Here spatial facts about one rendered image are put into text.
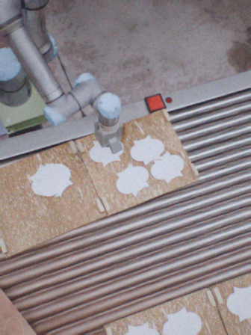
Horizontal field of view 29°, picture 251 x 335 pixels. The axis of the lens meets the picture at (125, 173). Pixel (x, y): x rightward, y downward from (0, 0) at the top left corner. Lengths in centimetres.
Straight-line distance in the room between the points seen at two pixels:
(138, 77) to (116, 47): 27
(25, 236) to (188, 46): 204
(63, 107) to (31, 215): 49
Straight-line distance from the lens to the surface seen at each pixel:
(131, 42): 344
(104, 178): 194
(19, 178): 196
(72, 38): 344
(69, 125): 206
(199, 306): 187
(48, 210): 191
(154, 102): 212
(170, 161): 199
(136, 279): 186
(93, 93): 166
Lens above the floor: 275
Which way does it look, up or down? 68 degrees down
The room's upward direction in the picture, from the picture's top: 10 degrees clockwise
